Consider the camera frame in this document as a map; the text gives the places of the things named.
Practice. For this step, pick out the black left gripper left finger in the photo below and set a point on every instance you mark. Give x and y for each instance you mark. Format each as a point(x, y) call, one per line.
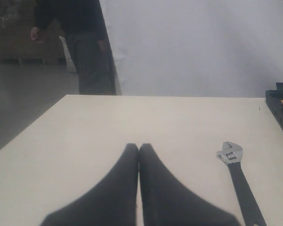
point(112, 202)

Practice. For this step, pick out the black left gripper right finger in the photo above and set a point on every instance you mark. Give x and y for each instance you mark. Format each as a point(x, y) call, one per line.
point(167, 202)

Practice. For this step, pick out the adjustable wrench black handle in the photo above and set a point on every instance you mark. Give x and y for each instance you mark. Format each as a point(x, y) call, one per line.
point(231, 155)

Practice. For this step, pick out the black plastic tool case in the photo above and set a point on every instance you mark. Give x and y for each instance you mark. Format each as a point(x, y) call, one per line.
point(273, 101)

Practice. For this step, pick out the white woven sack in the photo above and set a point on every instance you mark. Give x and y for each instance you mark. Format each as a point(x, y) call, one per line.
point(69, 62)

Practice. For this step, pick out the person in dark clothes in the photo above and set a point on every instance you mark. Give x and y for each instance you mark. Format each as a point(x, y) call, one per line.
point(85, 35)

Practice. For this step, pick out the brown wooden crates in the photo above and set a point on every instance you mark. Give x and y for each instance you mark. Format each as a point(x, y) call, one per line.
point(16, 22)

